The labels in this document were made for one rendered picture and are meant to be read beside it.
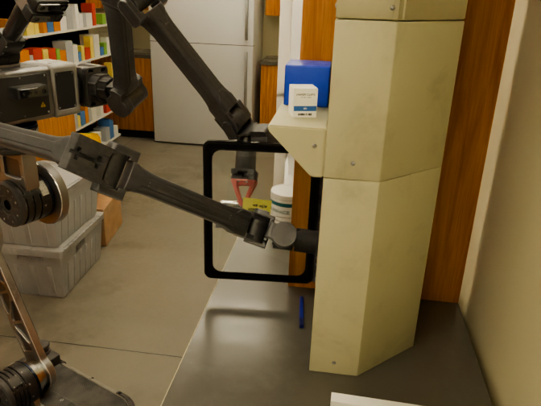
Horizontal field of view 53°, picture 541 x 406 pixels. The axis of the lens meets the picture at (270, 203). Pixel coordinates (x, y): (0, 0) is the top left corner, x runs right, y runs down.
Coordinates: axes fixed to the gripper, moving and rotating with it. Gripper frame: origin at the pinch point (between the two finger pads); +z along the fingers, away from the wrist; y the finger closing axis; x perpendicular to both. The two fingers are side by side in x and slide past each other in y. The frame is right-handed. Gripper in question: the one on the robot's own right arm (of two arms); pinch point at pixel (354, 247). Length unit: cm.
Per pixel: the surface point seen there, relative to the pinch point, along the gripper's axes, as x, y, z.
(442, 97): -39.3, -7.7, 10.8
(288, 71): -39.3, 2.2, -21.2
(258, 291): 25.3, 16.7, -22.4
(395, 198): -18.7, -14.4, 4.5
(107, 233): 116, 222, -142
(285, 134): -29.6, -17.3, -19.6
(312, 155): -26.2, -17.6, -13.7
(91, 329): 124, 122, -114
